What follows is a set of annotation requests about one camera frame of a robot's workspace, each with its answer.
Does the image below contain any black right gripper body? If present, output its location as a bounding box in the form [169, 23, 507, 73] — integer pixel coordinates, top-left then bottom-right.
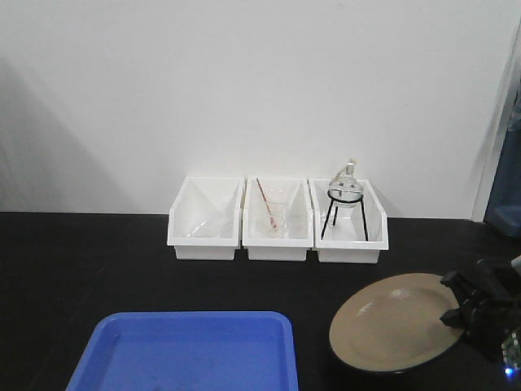
[465, 258, 520, 362]

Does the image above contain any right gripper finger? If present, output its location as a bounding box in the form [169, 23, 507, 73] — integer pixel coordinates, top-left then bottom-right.
[440, 270, 475, 304]
[440, 307, 475, 331]

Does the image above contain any beige plate with black rim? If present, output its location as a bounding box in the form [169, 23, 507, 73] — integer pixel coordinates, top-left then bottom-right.
[329, 273, 463, 373]

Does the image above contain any blue plastic tray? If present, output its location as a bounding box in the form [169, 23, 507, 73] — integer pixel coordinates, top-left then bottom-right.
[67, 311, 299, 390]

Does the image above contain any green circuit board right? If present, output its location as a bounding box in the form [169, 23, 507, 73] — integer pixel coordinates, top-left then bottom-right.
[501, 332, 520, 376]

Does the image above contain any blue container at right edge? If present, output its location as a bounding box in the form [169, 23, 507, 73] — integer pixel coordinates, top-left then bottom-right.
[484, 121, 520, 239]

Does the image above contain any right white storage bin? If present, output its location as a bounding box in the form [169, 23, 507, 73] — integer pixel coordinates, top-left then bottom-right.
[308, 178, 389, 264]

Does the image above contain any white storage bin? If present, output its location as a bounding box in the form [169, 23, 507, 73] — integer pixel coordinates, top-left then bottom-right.
[167, 177, 245, 261]
[308, 178, 389, 264]
[242, 177, 313, 261]

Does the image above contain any round glass flask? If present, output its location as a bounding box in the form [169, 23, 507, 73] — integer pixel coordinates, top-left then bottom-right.
[328, 159, 363, 208]

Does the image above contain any middle white storage bin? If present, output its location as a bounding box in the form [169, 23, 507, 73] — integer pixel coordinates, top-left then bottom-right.
[242, 177, 313, 261]

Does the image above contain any glass beaker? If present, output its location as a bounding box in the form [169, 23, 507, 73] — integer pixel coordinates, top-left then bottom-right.
[261, 202, 287, 238]

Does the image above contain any left white storage bin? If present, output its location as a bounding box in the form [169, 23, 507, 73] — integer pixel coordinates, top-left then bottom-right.
[167, 177, 245, 261]

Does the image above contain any black wire tripod stand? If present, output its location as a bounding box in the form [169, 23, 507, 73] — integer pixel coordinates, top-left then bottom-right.
[320, 190, 369, 241]

